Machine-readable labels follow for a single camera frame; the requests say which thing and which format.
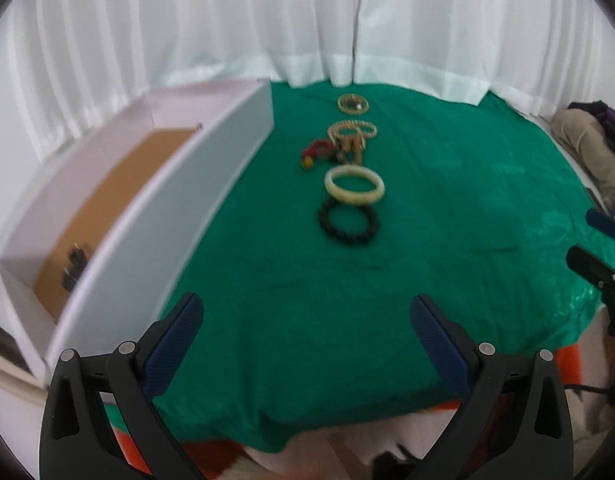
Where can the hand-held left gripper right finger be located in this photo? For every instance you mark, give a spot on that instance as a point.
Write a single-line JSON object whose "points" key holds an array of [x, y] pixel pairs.
{"points": [[432, 330]]}

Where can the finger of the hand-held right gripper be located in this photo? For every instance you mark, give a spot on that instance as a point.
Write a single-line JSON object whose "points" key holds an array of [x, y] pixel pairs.
{"points": [[601, 222], [590, 266]]}

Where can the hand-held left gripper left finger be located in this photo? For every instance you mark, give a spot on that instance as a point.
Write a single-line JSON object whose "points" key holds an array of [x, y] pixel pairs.
{"points": [[180, 325]]}

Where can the white box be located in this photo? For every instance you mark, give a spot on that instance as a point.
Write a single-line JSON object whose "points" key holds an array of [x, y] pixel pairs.
{"points": [[187, 200]]}

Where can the cream bangle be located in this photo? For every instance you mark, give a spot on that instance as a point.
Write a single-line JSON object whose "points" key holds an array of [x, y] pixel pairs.
{"points": [[355, 187]]}

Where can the beige clothing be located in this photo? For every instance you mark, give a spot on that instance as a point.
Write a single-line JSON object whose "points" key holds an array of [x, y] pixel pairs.
{"points": [[590, 152]]}

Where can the green cloth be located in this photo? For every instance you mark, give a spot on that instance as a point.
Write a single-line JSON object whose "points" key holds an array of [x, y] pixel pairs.
{"points": [[437, 240]]}

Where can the dark purple clothing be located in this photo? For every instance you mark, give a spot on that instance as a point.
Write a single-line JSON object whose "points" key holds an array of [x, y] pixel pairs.
{"points": [[600, 112]]}

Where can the small dark ornament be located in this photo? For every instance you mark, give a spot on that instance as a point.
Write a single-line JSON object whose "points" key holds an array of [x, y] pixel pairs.
{"points": [[73, 270]]}

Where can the red bead ornament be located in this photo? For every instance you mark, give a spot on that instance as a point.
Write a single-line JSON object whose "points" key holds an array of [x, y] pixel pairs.
{"points": [[317, 150]]}

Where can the white curtain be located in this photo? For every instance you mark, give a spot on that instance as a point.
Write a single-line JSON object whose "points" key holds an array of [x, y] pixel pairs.
{"points": [[237, 20]]}

